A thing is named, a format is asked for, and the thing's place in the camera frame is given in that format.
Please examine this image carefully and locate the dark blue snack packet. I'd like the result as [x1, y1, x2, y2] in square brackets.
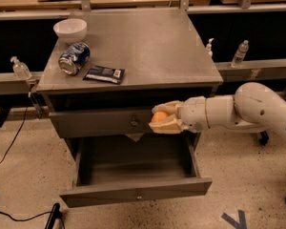
[83, 65, 125, 85]

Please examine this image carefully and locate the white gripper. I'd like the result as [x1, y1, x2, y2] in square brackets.
[149, 96, 208, 135]

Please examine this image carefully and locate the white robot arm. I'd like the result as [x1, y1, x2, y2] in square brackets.
[150, 82, 286, 140]

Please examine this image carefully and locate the white bowl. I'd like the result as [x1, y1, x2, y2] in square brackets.
[53, 18, 87, 44]

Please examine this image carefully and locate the black stand on floor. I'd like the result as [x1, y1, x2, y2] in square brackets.
[45, 203, 65, 229]

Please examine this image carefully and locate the small pump bottle right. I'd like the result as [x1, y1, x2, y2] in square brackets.
[206, 38, 214, 57]

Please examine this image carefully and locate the hand sanitizer bottle left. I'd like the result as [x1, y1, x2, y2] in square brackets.
[10, 56, 32, 80]

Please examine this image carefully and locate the grey drawer cabinet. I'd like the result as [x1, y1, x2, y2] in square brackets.
[36, 7, 224, 145]

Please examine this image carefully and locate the clear water bottle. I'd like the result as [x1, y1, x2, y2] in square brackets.
[231, 40, 249, 68]

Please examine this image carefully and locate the black floor cable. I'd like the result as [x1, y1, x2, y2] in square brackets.
[0, 105, 30, 175]

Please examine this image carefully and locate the blue soda can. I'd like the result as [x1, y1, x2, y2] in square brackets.
[58, 42, 91, 75]

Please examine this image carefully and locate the upper grey drawer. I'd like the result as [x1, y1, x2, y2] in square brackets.
[49, 102, 215, 139]

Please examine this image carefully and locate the orange fruit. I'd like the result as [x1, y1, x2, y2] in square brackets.
[152, 112, 169, 122]

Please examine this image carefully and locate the open lower grey drawer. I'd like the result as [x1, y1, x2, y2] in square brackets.
[60, 134, 212, 207]

